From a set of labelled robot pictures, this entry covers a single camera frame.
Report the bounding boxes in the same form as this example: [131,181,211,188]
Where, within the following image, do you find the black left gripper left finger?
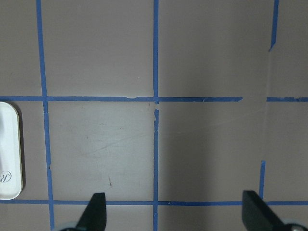
[76,192,106,231]

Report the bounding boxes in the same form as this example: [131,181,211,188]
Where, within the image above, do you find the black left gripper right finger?
[242,190,284,231]

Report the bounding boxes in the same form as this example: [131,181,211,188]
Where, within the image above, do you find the white plastic tray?
[0,102,23,200]

